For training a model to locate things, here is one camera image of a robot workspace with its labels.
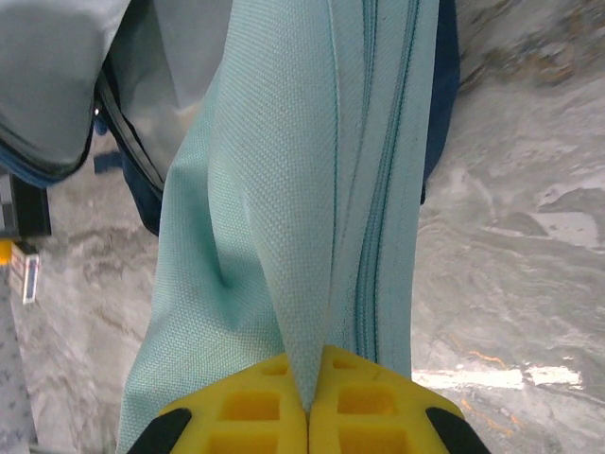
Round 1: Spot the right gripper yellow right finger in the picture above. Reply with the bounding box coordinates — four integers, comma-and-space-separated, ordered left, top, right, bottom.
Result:
307, 344, 491, 454

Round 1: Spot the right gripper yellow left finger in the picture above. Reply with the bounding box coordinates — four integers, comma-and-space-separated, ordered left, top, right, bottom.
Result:
127, 354, 309, 454

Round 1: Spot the light teal zip pouch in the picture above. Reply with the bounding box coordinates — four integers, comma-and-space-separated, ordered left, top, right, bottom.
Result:
115, 0, 429, 454

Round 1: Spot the navy blue backpack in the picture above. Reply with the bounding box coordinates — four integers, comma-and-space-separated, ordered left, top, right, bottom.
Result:
0, 0, 462, 237

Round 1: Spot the small white printed box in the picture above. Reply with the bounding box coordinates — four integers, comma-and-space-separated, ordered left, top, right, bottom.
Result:
9, 240, 42, 306

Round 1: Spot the black grey chessboard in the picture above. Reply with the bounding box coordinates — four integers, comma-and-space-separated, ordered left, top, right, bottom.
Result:
0, 174, 52, 237

